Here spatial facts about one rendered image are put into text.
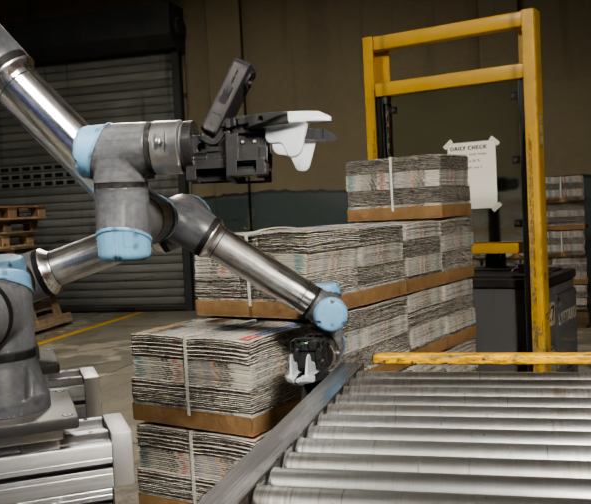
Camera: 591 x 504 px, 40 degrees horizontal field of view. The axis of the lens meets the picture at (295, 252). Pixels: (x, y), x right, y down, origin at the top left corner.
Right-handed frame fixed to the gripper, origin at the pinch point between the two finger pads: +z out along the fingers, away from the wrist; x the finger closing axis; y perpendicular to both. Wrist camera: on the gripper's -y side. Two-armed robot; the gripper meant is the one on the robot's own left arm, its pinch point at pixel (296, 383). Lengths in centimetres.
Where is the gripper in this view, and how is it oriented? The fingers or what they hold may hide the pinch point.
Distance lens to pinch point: 167.9
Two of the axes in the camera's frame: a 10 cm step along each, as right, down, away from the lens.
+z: -2.6, 0.6, -9.6
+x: 9.7, -0.3, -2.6
